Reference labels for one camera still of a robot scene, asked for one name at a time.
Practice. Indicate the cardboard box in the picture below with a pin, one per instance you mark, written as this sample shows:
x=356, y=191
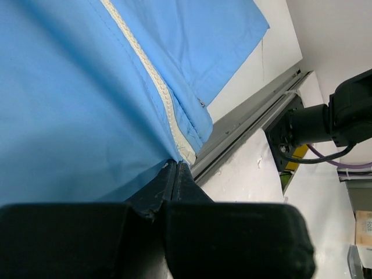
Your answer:
x=363, y=228

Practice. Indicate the light blue hooded jacket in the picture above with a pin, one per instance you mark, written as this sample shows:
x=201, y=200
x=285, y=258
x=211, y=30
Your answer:
x=96, y=96

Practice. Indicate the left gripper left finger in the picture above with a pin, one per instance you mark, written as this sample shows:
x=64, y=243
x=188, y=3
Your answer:
x=148, y=201

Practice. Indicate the aluminium table frame rail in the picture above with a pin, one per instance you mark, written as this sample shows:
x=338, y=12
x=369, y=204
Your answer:
x=233, y=129

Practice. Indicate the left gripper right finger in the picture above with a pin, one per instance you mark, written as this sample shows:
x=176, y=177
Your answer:
x=185, y=189

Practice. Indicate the white foam block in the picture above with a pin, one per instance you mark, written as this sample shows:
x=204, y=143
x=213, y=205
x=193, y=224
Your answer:
x=249, y=175

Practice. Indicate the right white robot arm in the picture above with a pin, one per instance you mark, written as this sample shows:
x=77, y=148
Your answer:
x=345, y=121

